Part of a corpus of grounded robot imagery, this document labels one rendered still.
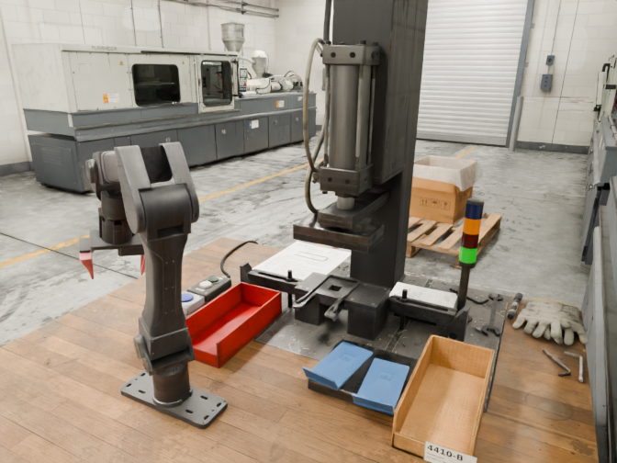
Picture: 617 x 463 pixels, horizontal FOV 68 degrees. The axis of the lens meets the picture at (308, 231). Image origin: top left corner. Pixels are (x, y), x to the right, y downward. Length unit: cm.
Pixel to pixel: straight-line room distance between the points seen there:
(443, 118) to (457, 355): 951
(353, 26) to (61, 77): 504
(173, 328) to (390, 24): 70
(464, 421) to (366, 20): 77
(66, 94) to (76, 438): 516
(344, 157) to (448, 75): 943
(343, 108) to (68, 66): 508
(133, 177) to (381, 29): 57
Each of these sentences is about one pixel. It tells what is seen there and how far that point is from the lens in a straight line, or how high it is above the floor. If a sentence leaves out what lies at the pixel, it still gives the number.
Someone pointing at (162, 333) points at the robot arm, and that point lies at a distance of 82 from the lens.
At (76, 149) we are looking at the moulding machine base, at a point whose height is 57.
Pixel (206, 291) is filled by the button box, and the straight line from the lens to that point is 121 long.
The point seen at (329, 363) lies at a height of 92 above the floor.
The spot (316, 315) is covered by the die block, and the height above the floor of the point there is 93.
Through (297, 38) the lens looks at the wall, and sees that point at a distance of 1183.
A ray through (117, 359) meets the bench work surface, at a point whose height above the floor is 90.
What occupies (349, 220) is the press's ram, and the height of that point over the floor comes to 118.
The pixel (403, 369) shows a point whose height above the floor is 92.
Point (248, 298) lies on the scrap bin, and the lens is 118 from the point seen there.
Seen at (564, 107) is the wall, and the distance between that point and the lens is 1009.
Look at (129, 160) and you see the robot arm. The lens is 69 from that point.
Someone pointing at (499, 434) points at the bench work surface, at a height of 90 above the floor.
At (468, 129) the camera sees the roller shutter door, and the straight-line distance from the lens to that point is 1027.
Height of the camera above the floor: 147
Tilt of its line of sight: 20 degrees down
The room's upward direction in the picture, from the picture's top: 1 degrees clockwise
